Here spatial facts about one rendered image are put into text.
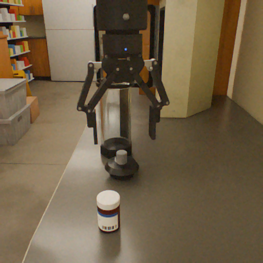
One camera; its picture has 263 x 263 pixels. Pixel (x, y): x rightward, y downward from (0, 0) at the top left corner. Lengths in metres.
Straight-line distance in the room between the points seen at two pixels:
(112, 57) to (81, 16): 5.53
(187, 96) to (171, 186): 0.52
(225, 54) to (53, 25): 5.05
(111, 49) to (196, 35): 0.63
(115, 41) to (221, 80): 1.09
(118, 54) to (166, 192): 0.34
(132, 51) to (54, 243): 0.38
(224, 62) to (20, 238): 1.66
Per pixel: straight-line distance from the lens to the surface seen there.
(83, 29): 6.02
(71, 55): 6.13
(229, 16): 1.47
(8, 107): 3.09
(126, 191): 0.64
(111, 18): 0.47
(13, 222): 2.10
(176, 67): 1.05
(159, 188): 0.65
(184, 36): 1.04
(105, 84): 0.50
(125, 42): 0.47
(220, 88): 1.51
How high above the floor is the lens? 1.32
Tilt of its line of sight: 23 degrees down
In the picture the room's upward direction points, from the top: straight up
